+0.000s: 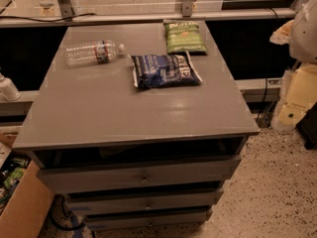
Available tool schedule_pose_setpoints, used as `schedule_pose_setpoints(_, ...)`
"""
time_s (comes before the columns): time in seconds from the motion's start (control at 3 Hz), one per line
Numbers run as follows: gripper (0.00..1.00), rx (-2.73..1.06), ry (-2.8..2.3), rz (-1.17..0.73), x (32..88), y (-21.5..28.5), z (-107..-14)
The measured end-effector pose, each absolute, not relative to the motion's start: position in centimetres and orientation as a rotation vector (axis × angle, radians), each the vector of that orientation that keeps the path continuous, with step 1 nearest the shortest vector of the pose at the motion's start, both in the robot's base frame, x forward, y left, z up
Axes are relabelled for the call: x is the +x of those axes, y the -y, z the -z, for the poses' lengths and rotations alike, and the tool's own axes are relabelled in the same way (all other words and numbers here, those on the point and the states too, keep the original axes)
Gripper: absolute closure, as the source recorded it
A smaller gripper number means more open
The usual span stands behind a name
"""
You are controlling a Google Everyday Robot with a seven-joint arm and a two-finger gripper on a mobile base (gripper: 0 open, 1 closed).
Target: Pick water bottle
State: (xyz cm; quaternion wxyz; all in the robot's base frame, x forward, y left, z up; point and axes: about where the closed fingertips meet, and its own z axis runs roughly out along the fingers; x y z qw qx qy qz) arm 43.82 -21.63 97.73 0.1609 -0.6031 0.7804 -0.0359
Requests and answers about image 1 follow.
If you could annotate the grey drawer cabinet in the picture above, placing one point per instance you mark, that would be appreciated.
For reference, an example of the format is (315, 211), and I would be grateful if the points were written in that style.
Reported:
(127, 157)

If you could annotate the metal frame rail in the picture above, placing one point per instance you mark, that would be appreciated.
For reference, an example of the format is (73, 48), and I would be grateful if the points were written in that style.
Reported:
(16, 13)

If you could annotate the clear plastic water bottle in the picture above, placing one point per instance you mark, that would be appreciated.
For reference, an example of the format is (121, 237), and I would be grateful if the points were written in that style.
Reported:
(92, 52)

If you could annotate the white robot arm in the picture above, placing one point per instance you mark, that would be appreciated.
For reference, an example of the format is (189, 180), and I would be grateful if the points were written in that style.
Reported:
(303, 35)

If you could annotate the green chip bag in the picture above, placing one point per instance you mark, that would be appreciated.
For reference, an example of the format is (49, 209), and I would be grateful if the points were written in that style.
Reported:
(183, 37)

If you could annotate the white pipe at left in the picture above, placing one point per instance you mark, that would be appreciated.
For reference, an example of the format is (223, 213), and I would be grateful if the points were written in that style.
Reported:
(9, 89)

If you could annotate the green snack packs in box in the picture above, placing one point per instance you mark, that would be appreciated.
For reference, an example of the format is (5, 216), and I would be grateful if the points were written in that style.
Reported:
(10, 175)

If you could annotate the blue chip bag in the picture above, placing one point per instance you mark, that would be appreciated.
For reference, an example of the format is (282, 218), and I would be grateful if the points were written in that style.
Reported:
(159, 71)

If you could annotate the cardboard box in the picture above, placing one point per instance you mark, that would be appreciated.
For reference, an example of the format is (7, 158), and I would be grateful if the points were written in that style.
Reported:
(26, 211)

